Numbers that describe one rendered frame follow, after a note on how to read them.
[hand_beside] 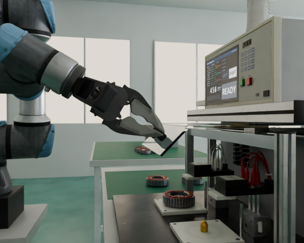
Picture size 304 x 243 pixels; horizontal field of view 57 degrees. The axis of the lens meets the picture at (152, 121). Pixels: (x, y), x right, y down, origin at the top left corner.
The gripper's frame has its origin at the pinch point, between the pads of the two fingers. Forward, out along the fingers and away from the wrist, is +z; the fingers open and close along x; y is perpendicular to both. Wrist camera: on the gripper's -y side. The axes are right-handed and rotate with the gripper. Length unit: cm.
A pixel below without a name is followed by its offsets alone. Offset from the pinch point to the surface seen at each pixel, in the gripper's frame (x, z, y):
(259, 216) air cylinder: 5.4, 36.7, 11.3
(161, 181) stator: 15, 29, 76
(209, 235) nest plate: 15.8, 27.1, 12.0
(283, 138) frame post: -10.7, 21.5, -5.4
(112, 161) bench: 28, 14, 172
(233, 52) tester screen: -33.7, 13.1, 24.0
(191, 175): 5.3, 25.7, 38.2
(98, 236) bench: 87, 35, 176
